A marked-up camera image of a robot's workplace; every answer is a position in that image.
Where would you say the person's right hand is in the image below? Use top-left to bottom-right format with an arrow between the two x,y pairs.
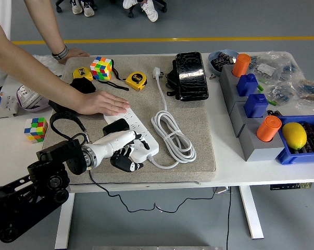
77,90 -> 131,117

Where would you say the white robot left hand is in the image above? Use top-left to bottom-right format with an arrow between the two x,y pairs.
91,130 -> 151,173

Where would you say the person's left hand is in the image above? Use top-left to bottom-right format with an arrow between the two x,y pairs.
58,48 -> 91,66

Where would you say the black plug with cord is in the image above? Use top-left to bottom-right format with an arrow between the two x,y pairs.
87,118 -> 221,214

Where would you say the white power strip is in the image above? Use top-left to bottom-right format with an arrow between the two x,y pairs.
104,108 -> 159,164

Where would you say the striped wristband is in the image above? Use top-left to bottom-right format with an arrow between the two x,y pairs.
51,45 -> 69,60

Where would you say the small yellow tape measure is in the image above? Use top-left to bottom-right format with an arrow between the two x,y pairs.
72,66 -> 94,82

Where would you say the black cloth pouch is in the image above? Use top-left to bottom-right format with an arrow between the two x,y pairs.
48,78 -> 97,115

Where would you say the large colourful puzzle cube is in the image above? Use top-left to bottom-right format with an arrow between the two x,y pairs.
90,56 -> 113,81

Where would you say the clear bag of metal parts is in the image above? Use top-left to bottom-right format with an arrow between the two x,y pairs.
31,54 -> 66,79

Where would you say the yellow tape measure 5m print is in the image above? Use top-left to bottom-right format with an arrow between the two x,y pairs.
125,72 -> 148,92

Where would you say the large white socket panel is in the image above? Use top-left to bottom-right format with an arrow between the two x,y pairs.
17,85 -> 47,109

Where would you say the small colourful puzzle cube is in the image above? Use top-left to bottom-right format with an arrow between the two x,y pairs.
24,117 -> 48,143

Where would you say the grey-brown mat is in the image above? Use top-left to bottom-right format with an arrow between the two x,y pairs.
41,55 -> 217,187

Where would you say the person's body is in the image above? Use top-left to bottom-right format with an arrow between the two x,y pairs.
0,0 -> 13,91

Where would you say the white circuit breaker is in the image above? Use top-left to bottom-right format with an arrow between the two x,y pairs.
0,91 -> 19,120

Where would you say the white table leg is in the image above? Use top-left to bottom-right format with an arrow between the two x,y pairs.
238,186 -> 265,240
54,193 -> 76,249

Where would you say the glossy black case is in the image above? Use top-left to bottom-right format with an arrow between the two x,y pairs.
174,51 -> 209,102

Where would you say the blue bowl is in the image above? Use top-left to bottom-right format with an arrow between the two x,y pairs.
208,49 -> 241,77

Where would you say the black electronic parts pile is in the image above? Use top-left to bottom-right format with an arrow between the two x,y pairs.
211,52 -> 237,72

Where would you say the grey socket block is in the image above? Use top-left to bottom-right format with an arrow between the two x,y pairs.
223,82 -> 261,110
219,64 -> 251,91
230,100 -> 271,139
239,124 -> 287,163

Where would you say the orange cylinder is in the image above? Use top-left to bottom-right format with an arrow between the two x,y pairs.
256,116 -> 282,143
232,53 -> 252,78

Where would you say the blue block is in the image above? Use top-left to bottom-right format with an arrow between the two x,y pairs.
236,73 -> 259,97
244,93 -> 269,119

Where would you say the clear bag with white label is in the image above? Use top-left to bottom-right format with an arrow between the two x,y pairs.
250,52 -> 300,84

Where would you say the blue plastic bin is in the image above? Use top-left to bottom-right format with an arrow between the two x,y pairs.
275,114 -> 314,166

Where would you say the clear bag of blue components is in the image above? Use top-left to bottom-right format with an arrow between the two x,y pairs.
266,78 -> 300,107

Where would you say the yellow lemon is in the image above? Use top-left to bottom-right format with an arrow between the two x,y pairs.
281,122 -> 308,151

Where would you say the black table control panel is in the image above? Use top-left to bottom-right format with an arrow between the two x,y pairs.
270,183 -> 312,191

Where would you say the clear bag of brown components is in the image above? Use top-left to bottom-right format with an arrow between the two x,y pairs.
296,75 -> 314,111

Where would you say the black wrist strap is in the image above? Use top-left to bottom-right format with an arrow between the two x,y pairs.
95,79 -> 130,91
111,60 -> 127,81

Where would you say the white power strip cable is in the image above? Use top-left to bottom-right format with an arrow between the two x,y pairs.
145,66 -> 197,170

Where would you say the grey metal bracket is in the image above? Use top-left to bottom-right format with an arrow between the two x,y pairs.
213,186 -> 233,195

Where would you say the black hanging cable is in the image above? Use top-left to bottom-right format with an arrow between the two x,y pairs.
225,186 -> 233,250

